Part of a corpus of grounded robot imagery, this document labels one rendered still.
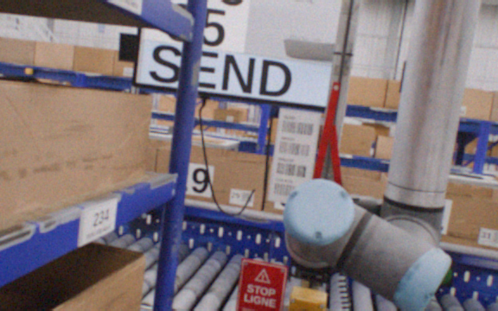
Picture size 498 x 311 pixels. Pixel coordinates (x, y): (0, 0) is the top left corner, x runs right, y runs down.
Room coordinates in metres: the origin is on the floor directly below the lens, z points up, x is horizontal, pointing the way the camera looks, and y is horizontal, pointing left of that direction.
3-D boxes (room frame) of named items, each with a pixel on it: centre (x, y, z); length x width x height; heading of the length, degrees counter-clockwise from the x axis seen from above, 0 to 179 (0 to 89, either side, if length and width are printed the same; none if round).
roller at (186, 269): (1.36, 0.12, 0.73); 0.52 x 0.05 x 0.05; 169
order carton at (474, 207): (1.66, -0.71, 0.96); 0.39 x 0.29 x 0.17; 79
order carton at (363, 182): (1.74, -0.33, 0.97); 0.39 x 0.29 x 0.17; 79
